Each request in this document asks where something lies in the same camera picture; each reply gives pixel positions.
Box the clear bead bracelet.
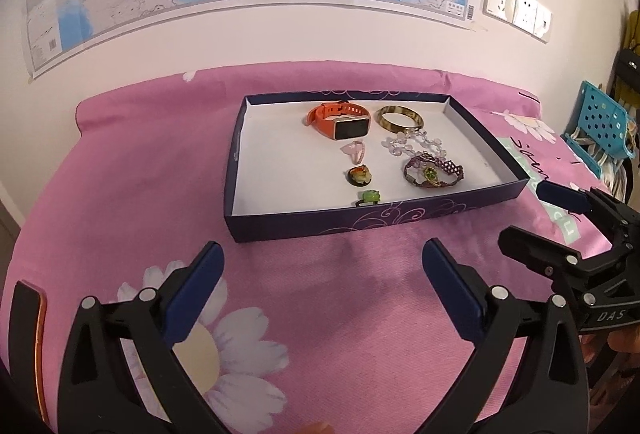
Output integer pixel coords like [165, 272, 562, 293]
[380, 129, 447, 159]

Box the brown gold bangle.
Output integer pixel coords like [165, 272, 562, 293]
[374, 105, 424, 133]

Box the round floral brooch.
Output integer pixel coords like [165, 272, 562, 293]
[346, 165, 372, 187]

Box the pink hair clip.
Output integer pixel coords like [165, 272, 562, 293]
[340, 139, 366, 165]

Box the orange smart watch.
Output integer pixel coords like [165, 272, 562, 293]
[304, 102, 371, 141]

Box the navy jewelry tray box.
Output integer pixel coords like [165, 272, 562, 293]
[224, 91, 529, 243]

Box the right hand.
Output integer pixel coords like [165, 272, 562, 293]
[580, 327, 640, 364]

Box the black orange object at left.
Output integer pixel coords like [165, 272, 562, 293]
[9, 281, 49, 426]

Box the blue perforated basket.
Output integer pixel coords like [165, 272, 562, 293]
[562, 81, 636, 179]

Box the pink floral bed sheet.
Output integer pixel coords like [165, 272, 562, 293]
[6, 62, 608, 433]

